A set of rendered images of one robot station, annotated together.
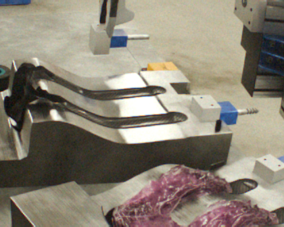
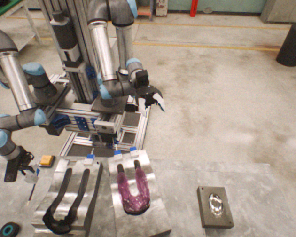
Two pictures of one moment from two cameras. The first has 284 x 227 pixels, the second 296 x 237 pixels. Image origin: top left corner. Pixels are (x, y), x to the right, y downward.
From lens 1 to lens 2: 0.78 m
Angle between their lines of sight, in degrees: 53
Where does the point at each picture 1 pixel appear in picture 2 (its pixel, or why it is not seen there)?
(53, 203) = (125, 230)
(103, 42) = (35, 178)
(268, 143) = not seen: hidden behind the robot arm
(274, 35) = (53, 119)
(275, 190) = (126, 160)
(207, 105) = (90, 162)
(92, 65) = (21, 181)
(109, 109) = (73, 190)
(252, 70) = (53, 130)
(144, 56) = not seen: hidden behind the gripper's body
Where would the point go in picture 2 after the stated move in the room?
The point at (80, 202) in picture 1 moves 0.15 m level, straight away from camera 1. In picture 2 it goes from (126, 220) to (99, 209)
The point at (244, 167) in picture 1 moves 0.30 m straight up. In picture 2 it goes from (112, 163) to (104, 135)
